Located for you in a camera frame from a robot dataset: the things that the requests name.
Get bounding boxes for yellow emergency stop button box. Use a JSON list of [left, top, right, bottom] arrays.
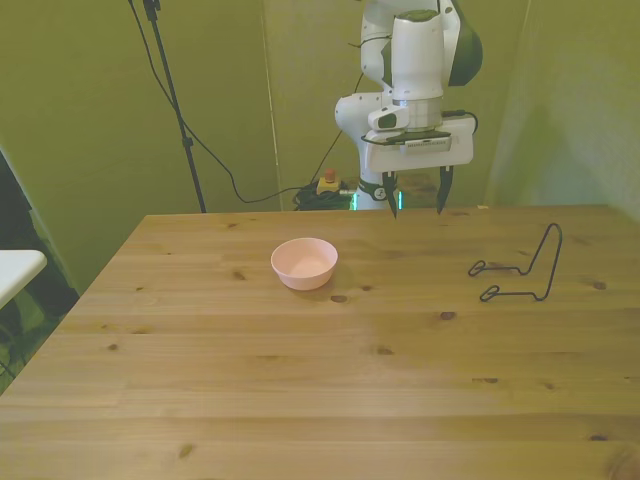
[[316, 168, 343, 196]]

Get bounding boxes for coil of black cables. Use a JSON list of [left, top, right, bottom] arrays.
[[292, 184, 359, 213]]

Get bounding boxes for white side table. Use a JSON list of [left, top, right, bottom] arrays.
[[0, 248, 49, 311]]

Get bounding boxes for pink plastic bowl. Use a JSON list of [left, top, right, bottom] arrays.
[[270, 237, 340, 292]]

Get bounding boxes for black cable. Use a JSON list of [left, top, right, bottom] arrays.
[[127, 0, 322, 205]]

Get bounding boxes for black panel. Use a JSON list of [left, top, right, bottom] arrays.
[[0, 147, 81, 321]]

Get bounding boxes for black wire dish rack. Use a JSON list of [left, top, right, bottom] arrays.
[[467, 222, 564, 304]]

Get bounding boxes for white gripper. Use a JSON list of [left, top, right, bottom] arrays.
[[363, 115, 476, 221]]

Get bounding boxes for black tripod stand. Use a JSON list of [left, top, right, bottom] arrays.
[[141, 0, 209, 215]]

